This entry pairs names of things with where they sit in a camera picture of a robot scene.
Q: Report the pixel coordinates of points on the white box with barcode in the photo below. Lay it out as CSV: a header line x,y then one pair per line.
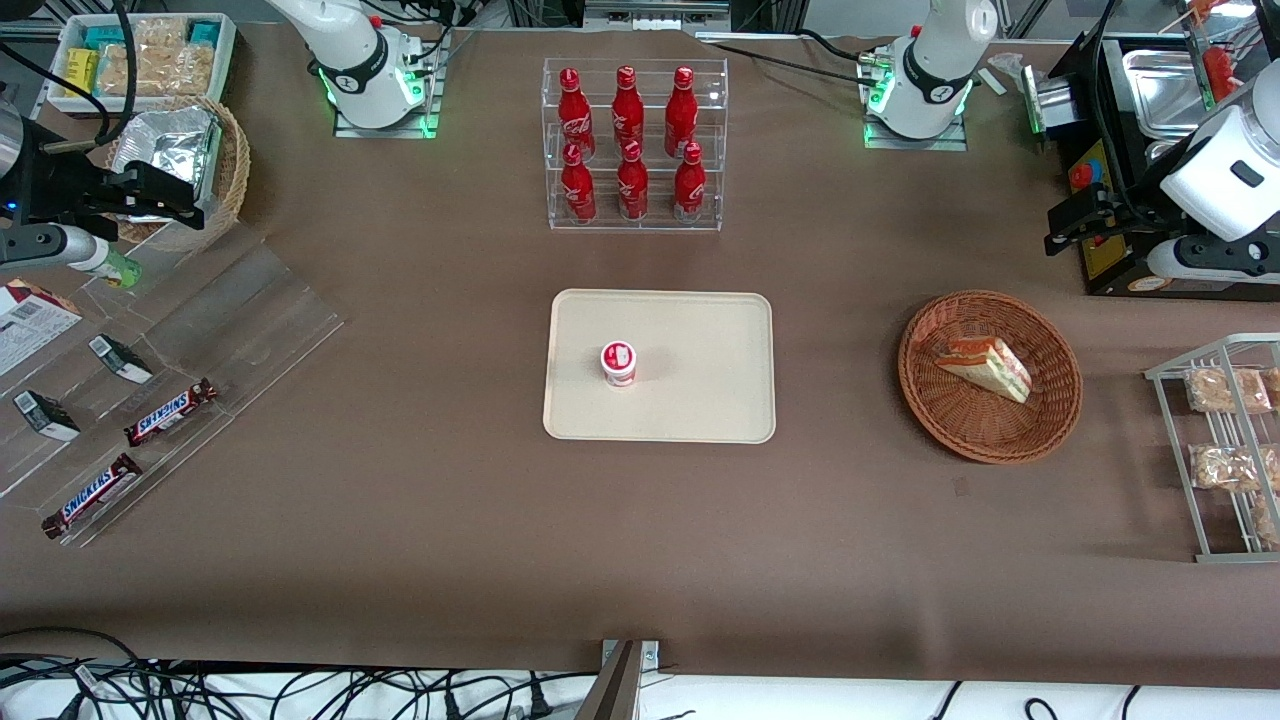
x,y
30,330

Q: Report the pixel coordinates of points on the beige plastic tray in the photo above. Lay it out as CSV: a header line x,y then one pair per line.
x,y
700,400

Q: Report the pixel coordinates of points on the clear bag of crackers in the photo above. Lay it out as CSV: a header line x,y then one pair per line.
x,y
188,68
130,70

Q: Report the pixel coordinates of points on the small red white yogurt cup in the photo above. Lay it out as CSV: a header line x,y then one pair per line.
x,y
619,364

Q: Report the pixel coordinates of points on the clear acrylic stepped display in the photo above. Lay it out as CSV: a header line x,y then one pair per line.
x,y
250,320

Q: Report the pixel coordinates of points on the teal snack box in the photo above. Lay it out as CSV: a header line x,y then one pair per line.
x,y
104,37

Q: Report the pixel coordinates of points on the clear bag of pastry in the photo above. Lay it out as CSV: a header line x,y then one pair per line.
x,y
1225,390
1225,467
1268,520

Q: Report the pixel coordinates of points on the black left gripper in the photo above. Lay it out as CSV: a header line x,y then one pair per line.
x,y
1122,204

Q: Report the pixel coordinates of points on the red cola bottle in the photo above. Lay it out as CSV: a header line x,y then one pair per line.
x,y
681,110
578,190
689,190
628,105
574,110
632,190

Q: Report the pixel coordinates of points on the yellow snack box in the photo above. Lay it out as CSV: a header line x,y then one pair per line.
x,y
81,72

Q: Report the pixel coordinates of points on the triangle sandwich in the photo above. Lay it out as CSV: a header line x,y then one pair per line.
x,y
985,365

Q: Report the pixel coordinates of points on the steel food pan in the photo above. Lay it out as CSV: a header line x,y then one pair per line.
x,y
1165,95

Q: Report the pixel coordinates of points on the metal bracket with dark post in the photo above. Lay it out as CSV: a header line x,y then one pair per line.
x,y
620,680

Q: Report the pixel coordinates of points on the red sausage on skewer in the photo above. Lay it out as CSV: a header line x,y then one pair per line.
x,y
1218,72

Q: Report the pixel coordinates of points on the brown wicker basket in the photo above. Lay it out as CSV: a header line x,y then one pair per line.
x,y
980,430

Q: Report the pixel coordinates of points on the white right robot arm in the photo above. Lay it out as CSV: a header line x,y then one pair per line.
x,y
355,60

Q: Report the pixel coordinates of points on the small black white box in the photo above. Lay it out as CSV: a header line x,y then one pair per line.
x,y
46,416
120,359

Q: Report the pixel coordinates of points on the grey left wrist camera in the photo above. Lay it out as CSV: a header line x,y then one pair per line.
x,y
1210,260

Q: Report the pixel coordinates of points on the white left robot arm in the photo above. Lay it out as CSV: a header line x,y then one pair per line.
x,y
935,60

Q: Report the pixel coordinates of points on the white plastic snack bin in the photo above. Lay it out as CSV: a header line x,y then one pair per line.
x,y
225,60

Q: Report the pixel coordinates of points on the red emergency stop button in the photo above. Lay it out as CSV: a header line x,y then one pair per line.
x,y
1081,175

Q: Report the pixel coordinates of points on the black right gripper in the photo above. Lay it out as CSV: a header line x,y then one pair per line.
x,y
60,186

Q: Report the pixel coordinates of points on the silver metal box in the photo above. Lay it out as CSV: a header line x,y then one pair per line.
x,y
1050,100

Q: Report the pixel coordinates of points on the clear acrylic bottle rack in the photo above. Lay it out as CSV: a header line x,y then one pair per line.
x,y
655,215

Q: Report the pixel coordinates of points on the brown snickers bar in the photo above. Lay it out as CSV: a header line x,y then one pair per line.
x,y
170,412
92,496

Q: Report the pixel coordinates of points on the light wicker basket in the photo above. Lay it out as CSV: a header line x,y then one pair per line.
x,y
232,170

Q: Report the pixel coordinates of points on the silver foil bag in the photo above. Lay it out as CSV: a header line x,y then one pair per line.
x,y
175,140

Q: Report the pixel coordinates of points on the black countertop food warmer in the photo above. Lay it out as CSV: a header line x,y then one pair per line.
x,y
1120,270

